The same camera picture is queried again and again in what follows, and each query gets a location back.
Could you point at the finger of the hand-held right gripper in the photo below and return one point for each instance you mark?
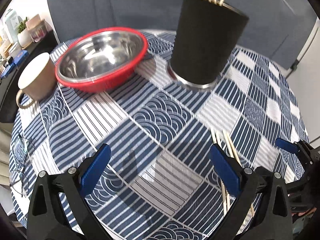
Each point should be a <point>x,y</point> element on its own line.
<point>285,145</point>

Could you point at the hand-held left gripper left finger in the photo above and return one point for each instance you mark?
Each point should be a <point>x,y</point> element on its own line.
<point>96,170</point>

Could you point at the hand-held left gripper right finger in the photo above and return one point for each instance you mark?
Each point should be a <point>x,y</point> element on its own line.
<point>225,170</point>

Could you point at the black cylindrical utensil holder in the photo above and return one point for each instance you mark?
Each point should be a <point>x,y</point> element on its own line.
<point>205,42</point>

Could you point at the blue white patterned tablecloth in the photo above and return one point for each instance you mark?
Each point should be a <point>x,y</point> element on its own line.
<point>150,117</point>

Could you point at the thin-framed eyeglasses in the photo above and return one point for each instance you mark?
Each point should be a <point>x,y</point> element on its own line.
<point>17,145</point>

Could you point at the beige ceramic mug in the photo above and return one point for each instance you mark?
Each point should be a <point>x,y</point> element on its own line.
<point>37,80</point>

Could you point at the black side table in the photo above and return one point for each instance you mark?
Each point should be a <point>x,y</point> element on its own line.
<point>7,100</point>

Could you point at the red bowl with steel liner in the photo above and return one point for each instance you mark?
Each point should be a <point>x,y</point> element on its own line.
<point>100,55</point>

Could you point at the blue box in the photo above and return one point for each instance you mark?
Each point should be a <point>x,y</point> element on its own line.
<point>21,55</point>
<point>7,70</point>

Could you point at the pink glass jar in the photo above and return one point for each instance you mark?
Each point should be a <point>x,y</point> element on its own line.
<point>37,30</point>

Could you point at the small potted plant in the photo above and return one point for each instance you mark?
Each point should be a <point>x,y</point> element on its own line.
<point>23,33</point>

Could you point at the white pump bottle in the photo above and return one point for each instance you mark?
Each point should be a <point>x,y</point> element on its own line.
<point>11,21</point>

